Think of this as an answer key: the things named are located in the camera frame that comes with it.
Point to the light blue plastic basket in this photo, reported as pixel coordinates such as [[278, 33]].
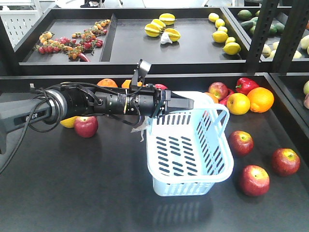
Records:
[[187, 151]]

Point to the white garlic bulb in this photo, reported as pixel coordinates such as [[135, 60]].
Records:
[[165, 39]]

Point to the red apple front middle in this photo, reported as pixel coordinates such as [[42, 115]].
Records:
[[285, 162]]

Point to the red apple front left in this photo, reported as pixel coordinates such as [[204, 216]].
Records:
[[241, 143]]

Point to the red apple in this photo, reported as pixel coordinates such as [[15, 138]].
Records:
[[241, 143], [285, 162], [254, 181]]

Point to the red bell pepper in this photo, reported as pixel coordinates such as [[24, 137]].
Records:
[[244, 85]]

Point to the orange near front apples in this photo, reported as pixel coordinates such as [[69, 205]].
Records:
[[261, 99]]

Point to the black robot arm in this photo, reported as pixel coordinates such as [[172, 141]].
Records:
[[62, 101]]

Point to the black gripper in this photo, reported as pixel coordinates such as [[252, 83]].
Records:
[[176, 101]]

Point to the yellow round fruit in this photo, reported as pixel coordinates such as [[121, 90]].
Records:
[[238, 104]]

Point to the red apple front right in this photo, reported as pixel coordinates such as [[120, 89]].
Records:
[[254, 181]]

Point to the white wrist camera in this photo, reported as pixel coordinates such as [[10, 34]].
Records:
[[139, 74]]

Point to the black wooden display stand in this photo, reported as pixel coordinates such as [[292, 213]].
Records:
[[59, 181]]

